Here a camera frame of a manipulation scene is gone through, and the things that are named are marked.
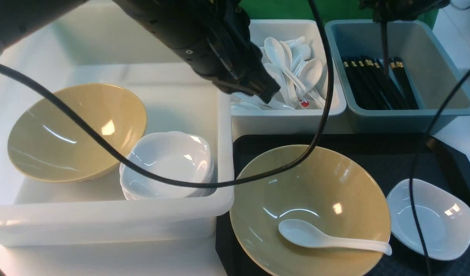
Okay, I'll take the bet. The white sauce dish on tray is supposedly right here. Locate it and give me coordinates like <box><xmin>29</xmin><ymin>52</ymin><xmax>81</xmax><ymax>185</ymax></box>
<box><xmin>387</xmin><ymin>179</ymin><xmax>470</xmax><ymax>261</ymax></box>

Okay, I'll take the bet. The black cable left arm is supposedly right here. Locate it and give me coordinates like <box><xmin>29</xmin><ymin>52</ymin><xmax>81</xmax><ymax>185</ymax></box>
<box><xmin>0</xmin><ymin>0</ymin><xmax>334</xmax><ymax>189</ymax></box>

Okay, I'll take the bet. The yellow noodle bowl in tub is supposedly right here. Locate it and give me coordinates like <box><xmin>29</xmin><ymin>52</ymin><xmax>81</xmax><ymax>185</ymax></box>
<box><xmin>7</xmin><ymin>83</ymin><xmax>147</xmax><ymax>183</ymax></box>

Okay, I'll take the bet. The white spoon bin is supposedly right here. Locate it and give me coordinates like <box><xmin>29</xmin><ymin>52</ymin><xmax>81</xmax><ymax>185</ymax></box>
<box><xmin>230</xmin><ymin>19</ymin><xmax>347</xmax><ymax>140</ymax></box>

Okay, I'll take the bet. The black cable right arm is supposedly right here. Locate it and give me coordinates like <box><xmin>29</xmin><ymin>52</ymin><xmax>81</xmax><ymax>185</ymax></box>
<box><xmin>408</xmin><ymin>59</ymin><xmax>470</xmax><ymax>276</ymax></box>

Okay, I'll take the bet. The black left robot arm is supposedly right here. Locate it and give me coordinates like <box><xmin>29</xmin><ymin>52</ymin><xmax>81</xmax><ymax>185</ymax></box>
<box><xmin>0</xmin><ymin>0</ymin><xmax>280</xmax><ymax>102</ymax></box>

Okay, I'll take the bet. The yellow noodle bowl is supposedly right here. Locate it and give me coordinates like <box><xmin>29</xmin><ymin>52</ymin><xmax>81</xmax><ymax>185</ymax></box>
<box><xmin>229</xmin><ymin>147</ymin><xmax>391</xmax><ymax>276</ymax></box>
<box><xmin>7</xmin><ymin>83</ymin><xmax>147</xmax><ymax>183</ymax></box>

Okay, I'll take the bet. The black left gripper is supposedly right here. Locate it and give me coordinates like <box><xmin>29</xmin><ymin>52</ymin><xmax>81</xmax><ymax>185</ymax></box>
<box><xmin>181</xmin><ymin>0</ymin><xmax>280</xmax><ymax>104</ymax></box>

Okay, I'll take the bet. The pile of white spoons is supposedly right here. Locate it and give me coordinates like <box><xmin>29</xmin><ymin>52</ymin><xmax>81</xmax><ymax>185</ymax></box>
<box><xmin>230</xmin><ymin>36</ymin><xmax>326</xmax><ymax>111</ymax></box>

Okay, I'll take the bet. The bundle of black chopsticks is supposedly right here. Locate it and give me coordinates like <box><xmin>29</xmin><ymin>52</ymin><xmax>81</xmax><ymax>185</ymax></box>
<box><xmin>342</xmin><ymin>56</ymin><xmax>419</xmax><ymax>110</ymax></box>

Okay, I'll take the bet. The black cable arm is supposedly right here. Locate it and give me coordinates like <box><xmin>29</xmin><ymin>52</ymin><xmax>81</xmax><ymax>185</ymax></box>
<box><xmin>408</xmin><ymin>59</ymin><xmax>470</xmax><ymax>276</ymax></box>
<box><xmin>0</xmin><ymin>0</ymin><xmax>334</xmax><ymax>189</ymax></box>

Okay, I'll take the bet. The grey chopstick bin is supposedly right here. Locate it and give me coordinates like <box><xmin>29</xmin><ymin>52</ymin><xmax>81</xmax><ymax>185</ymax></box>
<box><xmin>325</xmin><ymin>20</ymin><xmax>461</xmax><ymax>133</ymax></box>

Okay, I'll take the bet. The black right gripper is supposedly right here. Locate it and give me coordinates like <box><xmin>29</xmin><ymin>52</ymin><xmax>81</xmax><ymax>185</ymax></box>
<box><xmin>359</xmin><ymin>0</ymin><xmax>450</xmax><ymax>23</ymax></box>

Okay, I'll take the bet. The white soup spoon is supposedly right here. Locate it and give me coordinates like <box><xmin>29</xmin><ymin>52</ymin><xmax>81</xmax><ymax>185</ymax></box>
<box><xmin>277</xmin><ymin>219</ymin><xmax>392</xmax><ymax>256</ymax></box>

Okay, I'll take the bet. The stack of white dishes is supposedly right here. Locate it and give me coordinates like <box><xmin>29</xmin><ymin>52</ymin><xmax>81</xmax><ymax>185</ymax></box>
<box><xmin>119</xmin><ymin>131</ymin><xmax>215</xmax><ymax>200</ymax></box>

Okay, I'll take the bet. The large white plastic tub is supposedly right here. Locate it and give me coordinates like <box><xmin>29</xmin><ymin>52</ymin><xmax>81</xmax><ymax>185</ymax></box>
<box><xmin>0</xmin><ymin>0</ymin><xmax>234</xmax><ymax>246</ymax></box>

